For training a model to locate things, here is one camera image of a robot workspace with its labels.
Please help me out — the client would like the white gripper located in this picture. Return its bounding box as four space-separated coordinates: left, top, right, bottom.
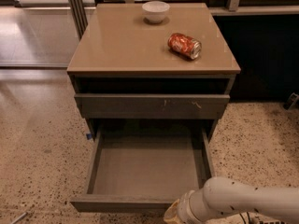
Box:
164 190 203 224

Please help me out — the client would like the grey drawer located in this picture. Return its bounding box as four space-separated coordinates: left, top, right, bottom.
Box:
71 129 214 213
75 93 230 119

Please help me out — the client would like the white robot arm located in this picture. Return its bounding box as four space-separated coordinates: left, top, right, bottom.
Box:
164 176 299 224

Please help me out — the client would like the grey top drawer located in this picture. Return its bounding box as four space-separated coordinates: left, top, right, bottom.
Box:
75 93 230 119

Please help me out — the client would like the grey drawer cabinet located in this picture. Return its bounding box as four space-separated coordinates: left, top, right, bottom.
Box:
67 3 240 137

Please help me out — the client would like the blue tape piece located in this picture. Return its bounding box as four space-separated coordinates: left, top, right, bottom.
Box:
86 133 93 140

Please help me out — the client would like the red soda can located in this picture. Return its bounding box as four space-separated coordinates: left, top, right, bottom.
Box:
167 33 202 60

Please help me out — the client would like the white ceramic bowl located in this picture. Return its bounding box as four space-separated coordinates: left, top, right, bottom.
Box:
142 1 170 23

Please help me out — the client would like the dark wall device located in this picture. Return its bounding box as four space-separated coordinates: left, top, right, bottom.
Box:
283 92 299 110

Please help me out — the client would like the grey window frame post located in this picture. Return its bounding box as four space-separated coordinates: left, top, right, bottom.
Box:
68 0 88 39

